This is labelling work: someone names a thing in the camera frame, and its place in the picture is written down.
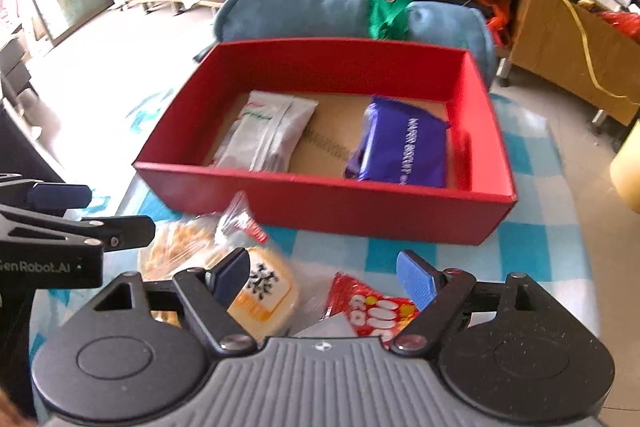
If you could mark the wooden cabinet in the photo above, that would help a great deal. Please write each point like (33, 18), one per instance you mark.
(550, 37)

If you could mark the purple wafer biscuit packet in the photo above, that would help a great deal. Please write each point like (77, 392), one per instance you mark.
(400, 142)

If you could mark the blue and white checkered tablecloth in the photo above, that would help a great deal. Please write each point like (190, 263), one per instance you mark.
(525, 247)

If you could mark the clear packet with steamed cake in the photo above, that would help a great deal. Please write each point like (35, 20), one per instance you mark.
(270, 302)

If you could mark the red plastic bag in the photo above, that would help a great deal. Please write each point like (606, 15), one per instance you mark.
(625, 27)

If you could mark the red candy packet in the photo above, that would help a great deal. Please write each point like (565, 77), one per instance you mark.
(360, 307)

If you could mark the green bag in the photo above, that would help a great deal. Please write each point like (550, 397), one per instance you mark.
(387, 14)

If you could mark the yellow trash bin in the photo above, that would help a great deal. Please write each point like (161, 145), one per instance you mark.
(627, 172)

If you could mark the red cardboard box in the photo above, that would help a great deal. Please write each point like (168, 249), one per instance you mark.
(325, 207)

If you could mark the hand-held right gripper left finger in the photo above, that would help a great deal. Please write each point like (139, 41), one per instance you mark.
(234, 274)

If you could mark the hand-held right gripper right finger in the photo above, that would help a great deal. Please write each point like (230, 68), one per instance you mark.
(414, 279)

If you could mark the clear packet of yellow crisps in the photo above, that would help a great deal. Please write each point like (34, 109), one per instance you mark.
(172, 244)

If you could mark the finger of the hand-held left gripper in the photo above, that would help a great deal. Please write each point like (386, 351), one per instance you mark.
(60, 197)
(125, 231)

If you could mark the black furniture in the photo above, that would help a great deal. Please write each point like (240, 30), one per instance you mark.
(25, 142)

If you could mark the white and green snack packet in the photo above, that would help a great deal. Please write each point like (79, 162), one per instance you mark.
(265, 132)

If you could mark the blue cushion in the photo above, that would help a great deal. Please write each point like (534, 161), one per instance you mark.
(310, 12)

